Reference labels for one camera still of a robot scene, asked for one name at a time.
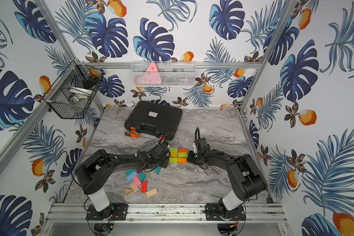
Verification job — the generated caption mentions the orange rectangular block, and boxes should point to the orange rectangular block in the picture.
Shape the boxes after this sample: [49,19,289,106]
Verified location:
[178,158,187,163]

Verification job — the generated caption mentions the light green narrow block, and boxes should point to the light green narrow block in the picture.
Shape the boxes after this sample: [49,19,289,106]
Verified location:
[178,152,188,158]

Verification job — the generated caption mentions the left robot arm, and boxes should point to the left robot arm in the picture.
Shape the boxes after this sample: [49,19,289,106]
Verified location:
[75,143,171,212]

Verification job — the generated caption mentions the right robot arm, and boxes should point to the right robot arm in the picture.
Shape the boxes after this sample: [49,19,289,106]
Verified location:
[187,138,267,211]

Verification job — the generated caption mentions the teal triangle block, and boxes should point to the teal triangle block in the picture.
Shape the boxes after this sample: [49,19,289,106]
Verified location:
[155,167,161,175]

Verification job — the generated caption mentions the small teal block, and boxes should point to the small teal block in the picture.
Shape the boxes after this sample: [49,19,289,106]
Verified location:
[140,173,146,182]

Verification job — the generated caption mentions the pink block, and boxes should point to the pink block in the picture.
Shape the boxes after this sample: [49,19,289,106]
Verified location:
[132,176,142,187]

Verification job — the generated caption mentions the teal rectangular block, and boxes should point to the teal rectangular block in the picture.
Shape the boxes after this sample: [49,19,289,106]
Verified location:
[125,170,137,176]

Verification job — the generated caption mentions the red block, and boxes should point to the red block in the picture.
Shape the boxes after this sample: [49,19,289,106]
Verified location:
[141,181,148,193]

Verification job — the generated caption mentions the light blue block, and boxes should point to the light blue block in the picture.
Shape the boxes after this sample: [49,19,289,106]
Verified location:
[126,172,137,181]

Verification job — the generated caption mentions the natural wood rectangular block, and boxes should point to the natural wood rectangular block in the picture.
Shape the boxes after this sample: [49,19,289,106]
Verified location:
[146,188,158,198]

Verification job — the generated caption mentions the black plastic tool case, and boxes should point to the black plastic tool case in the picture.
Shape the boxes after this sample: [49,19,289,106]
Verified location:
[124,101,183,141]

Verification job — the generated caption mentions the natural wood triangle block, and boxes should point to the natural wood triangle block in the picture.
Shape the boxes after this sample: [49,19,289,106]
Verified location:
[124,188,134,195]

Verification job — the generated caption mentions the pink triangle card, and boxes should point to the pink triangle card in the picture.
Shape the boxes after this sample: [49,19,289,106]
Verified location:
[141,62,162,85]

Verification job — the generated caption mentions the orange handled screwdriver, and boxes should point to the orange handled screwdriver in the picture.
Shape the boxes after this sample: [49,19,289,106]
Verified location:
[125,131,160,141]

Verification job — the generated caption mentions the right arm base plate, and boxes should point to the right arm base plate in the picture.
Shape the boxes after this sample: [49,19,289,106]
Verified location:
[203,203,246,221]

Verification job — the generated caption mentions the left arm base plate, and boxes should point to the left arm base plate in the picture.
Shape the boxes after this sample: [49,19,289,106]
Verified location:
[86,203,128,221]

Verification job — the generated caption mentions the white mesh wall basket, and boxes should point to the white mesh wall basket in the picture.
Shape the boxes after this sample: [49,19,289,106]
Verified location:
[131,61,196,87]

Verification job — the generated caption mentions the black wire basket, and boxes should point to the black wire basket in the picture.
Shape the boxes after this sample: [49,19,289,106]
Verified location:
[42,61,105,120]

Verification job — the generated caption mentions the aluminium front rail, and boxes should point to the aluminium front rail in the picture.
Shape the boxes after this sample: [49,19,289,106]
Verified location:
[45,203,287,224]

